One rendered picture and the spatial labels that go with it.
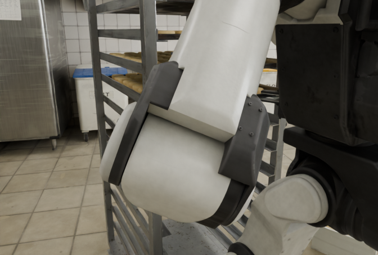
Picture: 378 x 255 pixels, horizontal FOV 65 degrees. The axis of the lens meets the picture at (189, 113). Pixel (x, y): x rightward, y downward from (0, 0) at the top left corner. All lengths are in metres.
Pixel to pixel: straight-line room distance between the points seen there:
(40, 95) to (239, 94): 2.82
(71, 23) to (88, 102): 1.04
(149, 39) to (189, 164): 0.50
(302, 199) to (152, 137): 0.38
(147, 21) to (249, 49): 0.47
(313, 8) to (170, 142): 0.29
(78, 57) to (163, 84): 3.59
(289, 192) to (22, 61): 2.68
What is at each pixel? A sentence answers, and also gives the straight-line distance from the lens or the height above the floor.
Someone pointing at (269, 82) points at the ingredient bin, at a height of 0.57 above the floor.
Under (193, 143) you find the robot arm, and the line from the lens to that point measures 0.25.
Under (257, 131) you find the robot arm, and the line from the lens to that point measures 0.25.
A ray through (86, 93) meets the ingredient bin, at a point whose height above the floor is 0.53.
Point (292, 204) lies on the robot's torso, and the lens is 0.60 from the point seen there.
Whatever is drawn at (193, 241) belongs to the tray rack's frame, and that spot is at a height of 0.15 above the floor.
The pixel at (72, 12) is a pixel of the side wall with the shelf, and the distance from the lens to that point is 3.82.
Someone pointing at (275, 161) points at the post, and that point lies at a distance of 1.05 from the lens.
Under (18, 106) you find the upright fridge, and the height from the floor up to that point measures 0.49.
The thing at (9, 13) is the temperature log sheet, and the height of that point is 1.29.
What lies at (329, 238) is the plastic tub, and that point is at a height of 0.10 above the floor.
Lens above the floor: 1.15
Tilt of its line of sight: 16 degrees down
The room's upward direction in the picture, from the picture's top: straight up
